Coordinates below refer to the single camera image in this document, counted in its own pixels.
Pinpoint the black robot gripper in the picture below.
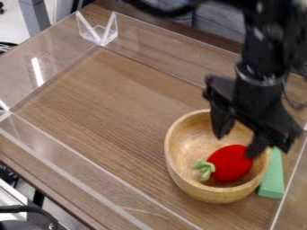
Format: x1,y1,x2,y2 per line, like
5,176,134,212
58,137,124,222
203,65,301,158

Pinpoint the red plush strawberry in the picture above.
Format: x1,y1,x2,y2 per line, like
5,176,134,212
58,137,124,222
192,145,253,182

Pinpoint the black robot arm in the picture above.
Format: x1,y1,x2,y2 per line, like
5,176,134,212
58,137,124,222
203,0,307,158

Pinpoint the wooden bowl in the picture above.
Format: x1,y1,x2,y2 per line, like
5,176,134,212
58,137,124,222
164,110,271,204

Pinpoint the green foam block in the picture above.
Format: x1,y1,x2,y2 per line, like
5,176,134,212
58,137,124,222
257,147,285,199

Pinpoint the black table leg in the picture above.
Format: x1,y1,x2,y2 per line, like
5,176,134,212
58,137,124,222
32,190,44,208

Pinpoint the clear acrylic enclosure wall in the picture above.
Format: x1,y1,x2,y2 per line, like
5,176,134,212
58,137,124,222
0,12,307,230

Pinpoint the clear acrylic corner bracket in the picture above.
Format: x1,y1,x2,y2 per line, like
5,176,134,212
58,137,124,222
76,12,118,47

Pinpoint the black cable lower left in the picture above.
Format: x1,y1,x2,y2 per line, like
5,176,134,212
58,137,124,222
0,204,57,230

